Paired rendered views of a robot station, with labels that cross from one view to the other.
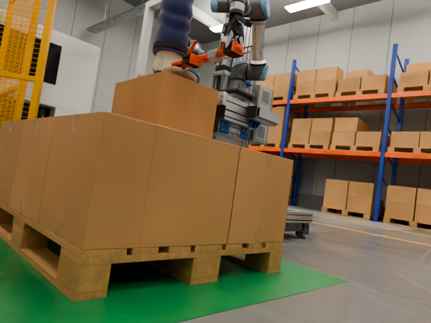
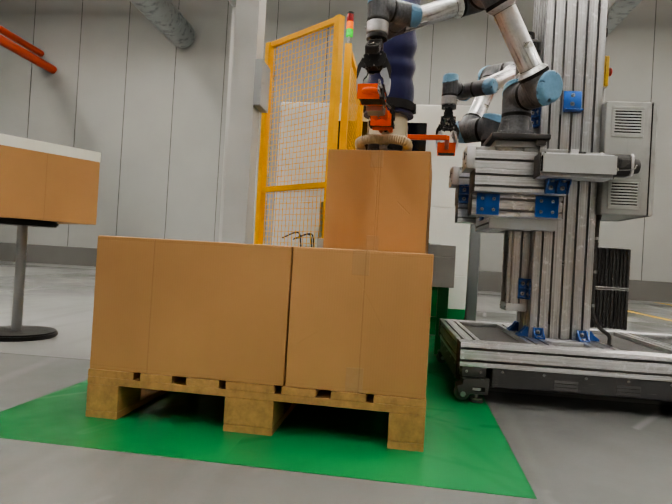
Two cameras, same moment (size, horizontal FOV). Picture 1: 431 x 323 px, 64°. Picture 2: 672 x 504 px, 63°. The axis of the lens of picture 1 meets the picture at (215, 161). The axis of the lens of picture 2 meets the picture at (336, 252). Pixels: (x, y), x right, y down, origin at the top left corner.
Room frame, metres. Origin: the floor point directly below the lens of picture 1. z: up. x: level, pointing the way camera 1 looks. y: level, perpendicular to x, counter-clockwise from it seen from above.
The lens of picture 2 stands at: (0.52, -1.41, 0.52)
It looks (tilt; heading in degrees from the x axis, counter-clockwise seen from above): 0 degrees down; 52
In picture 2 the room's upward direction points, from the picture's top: 3 degrees clockwise
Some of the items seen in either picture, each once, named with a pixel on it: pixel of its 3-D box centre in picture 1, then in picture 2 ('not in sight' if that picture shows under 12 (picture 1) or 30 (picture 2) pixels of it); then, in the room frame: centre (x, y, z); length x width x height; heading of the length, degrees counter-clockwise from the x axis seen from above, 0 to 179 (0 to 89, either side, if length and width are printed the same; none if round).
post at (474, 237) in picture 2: not in sight; (473, 268); (3.20, 0.68, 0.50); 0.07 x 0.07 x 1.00; 44
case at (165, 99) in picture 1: (160, 117); (383, 208); (2.18, 0.39, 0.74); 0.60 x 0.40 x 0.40; 42
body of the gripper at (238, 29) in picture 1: (233, 24); (376, 54); (1.75, 0.01, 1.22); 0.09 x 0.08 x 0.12; 42
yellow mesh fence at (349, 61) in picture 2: (8, 85); (348, 193); (3.42, 2.18, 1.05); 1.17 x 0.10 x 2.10; 44
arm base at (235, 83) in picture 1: (236, 86); (515, 127); (2.45, -0.08, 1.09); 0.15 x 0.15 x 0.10
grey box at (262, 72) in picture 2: not in sight; (262, 86); (2.34, 1.82, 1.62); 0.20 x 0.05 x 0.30; 44
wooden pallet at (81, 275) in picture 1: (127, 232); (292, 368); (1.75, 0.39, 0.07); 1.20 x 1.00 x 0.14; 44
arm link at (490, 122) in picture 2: (192, 77); (492, 127); (2.79, 0.29, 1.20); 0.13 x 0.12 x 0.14; 100
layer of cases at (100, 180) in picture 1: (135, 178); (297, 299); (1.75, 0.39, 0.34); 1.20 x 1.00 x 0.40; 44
